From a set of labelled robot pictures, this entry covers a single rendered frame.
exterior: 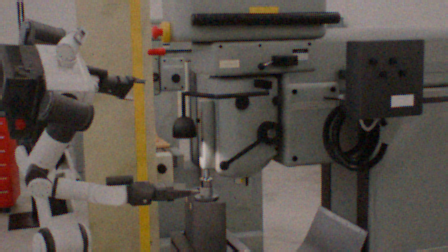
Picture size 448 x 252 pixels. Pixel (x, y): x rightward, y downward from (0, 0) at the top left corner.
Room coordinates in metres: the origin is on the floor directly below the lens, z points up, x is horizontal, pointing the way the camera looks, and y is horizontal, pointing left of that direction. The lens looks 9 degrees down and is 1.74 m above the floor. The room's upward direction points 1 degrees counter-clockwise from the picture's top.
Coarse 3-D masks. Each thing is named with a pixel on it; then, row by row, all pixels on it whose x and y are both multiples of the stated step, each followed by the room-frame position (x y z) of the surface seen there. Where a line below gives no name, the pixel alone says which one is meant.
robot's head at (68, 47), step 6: (72, 30) 2.00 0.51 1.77; (66, 36) 1.96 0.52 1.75; (72, 36) 1.97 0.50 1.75; (78, 36) 1.99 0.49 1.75; (60, 42) 1.92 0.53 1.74; (66, 42) 1.92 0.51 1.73; (72, 42) 1.93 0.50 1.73; (60, 48) 1.93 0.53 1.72; (66, 48) 1.92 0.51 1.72; (72, 48) 1.92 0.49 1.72; (78, 48) 1.96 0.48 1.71; (60, 54) 1.94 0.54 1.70; (66, 54) 1.93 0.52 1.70; (72, 54) 1.93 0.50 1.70; (66, 60) 1.95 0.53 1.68; (72, 60) 1.99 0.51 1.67
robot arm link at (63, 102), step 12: (60, 96) 1.81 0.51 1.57; (60, 108) 1.79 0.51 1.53; (72, 108) 1.82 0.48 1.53; (84, 108) 1.84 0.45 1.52; (48, 120) 1.81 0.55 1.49; (60, 120) 1.81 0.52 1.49; (72, 120) 1.82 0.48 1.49; (84, 120) 1.84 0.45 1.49; (48, 132) 1.84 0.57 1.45; (60, 132) 1.83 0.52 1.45; (72, 132) 1.85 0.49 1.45
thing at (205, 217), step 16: (192, 192) 2.16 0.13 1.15; (192, 208) 2.04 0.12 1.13; (208, 208) 2.03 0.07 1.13; (224, 208) 2.04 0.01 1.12; (192, 224) 2.06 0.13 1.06; (208, 224) 2.03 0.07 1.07; (224, 224) 2.04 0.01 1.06; (192, 240) 2.07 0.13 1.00; (208, 240) 2.03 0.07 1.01; (224, 240) 2.04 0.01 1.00
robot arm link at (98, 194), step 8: (96, 184) 1.96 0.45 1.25; (88, 192) 1.95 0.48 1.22; (96, 192) 1.93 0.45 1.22; (104, 192) 1.94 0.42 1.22; (112, 192) 1.95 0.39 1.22; (120, 192) 1.95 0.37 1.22; (88, 200) 1.95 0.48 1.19; (96, 200) 1.93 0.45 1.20; (104, 200) 1.93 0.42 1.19; (112, 200) 1.94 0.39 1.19; (120, 200) 1.95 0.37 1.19
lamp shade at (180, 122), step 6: (180, 120) 1.69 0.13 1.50; (186, 120) 1.69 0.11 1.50; (192, 120) 1.70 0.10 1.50; (174, 126) 1.69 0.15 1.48; (180, 126) 1.68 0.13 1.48; (186, 126) 1.68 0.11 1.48; (192, 126) 1.69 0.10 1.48; (174, 132) 1.69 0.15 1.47; (180, 132) 1.68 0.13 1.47; (186, 132) 1.68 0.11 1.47; (192, 132) 1.68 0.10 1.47; (180, 138) 1.68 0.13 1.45; (186, 138) 1.67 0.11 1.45
